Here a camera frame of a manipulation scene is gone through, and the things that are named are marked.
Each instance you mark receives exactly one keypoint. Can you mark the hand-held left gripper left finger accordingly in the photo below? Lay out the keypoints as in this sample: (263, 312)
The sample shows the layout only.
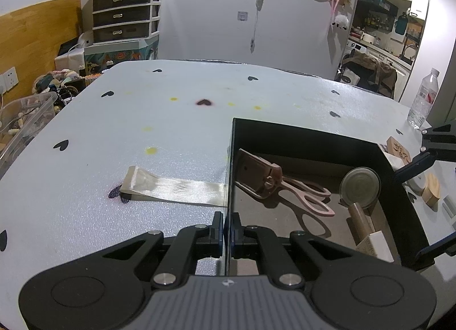
(217, 235)

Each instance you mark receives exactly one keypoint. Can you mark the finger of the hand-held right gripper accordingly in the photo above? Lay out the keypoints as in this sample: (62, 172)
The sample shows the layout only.
(415, 167)
(433, 251)

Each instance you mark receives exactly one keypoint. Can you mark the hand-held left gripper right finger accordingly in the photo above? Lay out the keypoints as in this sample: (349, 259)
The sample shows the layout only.
(235, 235)

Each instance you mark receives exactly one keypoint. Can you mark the white round disc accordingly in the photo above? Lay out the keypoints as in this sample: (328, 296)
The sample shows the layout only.
(417, 183)

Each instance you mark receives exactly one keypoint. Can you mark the wooden block with print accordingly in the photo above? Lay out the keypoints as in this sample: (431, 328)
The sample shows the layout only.
(399, 148)

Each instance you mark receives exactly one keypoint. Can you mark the light wooden rounded block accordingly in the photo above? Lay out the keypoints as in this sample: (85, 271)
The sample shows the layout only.
(433, 192)

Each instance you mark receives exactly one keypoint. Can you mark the black box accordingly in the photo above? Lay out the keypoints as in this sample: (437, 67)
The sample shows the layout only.
(306, 137)

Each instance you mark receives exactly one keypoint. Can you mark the white flat piece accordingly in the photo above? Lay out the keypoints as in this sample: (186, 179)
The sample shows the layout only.
(449, 209)

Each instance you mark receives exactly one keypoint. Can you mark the white rectangular block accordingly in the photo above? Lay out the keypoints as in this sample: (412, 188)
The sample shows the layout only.
(377, 246)

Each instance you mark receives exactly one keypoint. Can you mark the beige satin ribbon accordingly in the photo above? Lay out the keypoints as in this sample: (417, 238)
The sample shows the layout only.
(178, 189)

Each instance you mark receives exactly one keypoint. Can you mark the clear plastic water bottle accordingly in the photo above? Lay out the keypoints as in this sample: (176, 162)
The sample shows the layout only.
(422, 101)

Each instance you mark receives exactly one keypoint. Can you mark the pink scissors sheath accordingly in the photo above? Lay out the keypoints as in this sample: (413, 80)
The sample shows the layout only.
(253, 171)

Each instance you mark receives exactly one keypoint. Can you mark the pink scissors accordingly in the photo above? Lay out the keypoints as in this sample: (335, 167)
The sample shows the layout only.
(313, 191)

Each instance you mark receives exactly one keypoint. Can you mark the chair with brown jacket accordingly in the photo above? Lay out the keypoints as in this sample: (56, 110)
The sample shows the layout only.
(370, 69)

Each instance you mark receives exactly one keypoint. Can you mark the white washing machine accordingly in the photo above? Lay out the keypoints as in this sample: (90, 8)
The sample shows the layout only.
(357, 46)

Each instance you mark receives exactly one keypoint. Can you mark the white cooking pot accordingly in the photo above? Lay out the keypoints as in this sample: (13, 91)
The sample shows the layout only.
(367, 36)

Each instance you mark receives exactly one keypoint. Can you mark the teal hanging bottle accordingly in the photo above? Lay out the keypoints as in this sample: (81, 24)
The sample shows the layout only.
(400, 24)

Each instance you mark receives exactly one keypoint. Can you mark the white heart-print table cover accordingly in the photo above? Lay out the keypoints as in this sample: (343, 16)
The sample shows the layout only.
(142, 109)

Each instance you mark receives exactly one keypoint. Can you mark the shelf of bottles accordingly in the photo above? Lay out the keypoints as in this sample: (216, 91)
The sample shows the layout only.
(377, 20)

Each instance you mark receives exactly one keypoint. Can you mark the white plush sheep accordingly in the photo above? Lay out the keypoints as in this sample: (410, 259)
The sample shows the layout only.
(340, 22)

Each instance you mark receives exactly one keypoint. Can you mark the colourful painted cabinet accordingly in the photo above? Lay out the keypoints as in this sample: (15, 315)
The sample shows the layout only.
(121, 54)

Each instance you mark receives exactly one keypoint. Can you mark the pile of toys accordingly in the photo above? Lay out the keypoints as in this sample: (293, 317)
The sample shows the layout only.
(57, 79)

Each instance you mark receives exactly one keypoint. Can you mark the clear plastic bin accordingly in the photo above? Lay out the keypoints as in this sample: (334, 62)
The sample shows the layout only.
(25, 119)

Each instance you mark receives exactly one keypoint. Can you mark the white storage box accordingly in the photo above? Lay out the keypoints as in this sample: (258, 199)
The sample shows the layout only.
(69, 62)

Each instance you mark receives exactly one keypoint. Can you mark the white small appliance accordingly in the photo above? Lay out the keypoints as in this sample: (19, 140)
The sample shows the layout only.
(85, 39)

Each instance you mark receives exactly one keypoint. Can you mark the white plastic drawer unit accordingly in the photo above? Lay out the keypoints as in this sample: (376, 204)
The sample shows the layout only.
(124, 16)

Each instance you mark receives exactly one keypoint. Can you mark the black tablet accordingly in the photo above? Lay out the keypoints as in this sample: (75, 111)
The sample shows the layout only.
(67, 48)

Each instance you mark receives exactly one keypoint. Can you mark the square wall hook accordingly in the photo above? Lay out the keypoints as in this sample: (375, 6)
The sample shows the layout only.
(242, 15)

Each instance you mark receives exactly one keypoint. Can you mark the white wall socket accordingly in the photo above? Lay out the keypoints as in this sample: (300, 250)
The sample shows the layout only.
(9, 78)

